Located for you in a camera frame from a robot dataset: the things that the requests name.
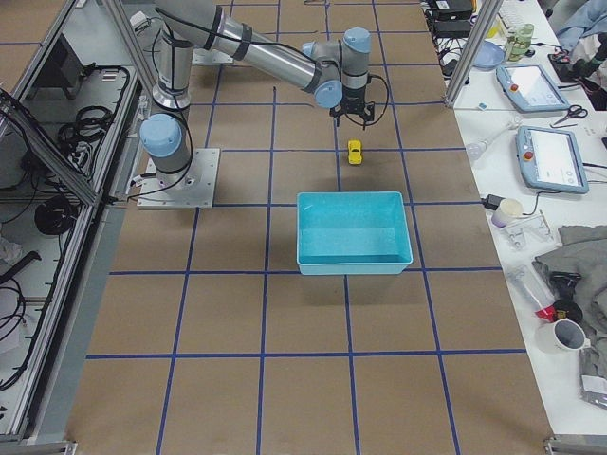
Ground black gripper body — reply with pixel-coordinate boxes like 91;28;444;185
331;85;375;118

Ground cream paper cup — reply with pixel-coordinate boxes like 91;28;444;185
490;198;523;228

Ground near teach pendant tablet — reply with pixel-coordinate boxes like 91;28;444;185
515;126;589;194

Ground teach pendant tablet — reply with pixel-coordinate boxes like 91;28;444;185
515;126;589;194
495;64;570;113

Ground turquoise plastic storage bin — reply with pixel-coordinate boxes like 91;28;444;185
296;191;414;276

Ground black power adapter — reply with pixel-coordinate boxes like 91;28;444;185
481;194;504;211

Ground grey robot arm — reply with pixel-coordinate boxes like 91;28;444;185
152;1;376;128

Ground far teach pendant tablet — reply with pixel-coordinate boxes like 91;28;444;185
495;64;570;113

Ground yellow toy beetle car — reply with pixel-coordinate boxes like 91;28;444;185
347;139;363;166

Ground grey cloth pile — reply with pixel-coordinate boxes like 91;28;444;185
532;225;606;355

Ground green tape rolls stack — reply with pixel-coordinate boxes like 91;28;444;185
505;23;535;62

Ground black handled scissors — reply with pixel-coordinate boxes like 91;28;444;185
550;104;588;128

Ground white mug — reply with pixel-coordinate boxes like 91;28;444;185
535;319;591;354

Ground aluminium frame post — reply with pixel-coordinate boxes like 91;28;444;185
445;0;503;108

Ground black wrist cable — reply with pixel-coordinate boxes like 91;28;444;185
364;73;391;127

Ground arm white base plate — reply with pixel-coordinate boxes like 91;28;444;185
137;148;220;209
192;47;233;66

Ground blue plastic plate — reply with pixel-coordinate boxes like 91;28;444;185
473;40;505;70

